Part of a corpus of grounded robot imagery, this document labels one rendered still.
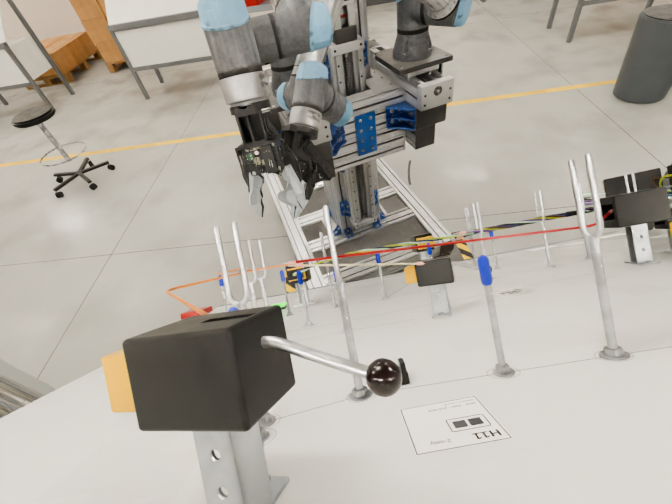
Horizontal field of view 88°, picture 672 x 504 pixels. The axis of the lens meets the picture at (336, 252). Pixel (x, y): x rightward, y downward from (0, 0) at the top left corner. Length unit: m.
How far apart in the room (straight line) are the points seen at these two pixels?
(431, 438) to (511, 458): 0.04
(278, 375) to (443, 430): 0.10
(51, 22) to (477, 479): 9.52
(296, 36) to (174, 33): 4.55
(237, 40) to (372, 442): 0.57
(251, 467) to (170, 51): 5.27
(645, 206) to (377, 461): 0.56
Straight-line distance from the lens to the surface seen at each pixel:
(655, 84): 4.09
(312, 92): 0.89
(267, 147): 0.63
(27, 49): 6.79
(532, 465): 0.20
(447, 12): 1.40
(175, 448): 0.29
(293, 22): 0.75
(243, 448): 0.18
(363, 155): 1.57
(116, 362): 0.19
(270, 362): 0.16
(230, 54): 0.64
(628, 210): 0.67
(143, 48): 5.49
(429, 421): 0.24
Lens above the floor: 1.67
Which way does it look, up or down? 46 degrees down
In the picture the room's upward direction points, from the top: 12 degrees counter-clockwise
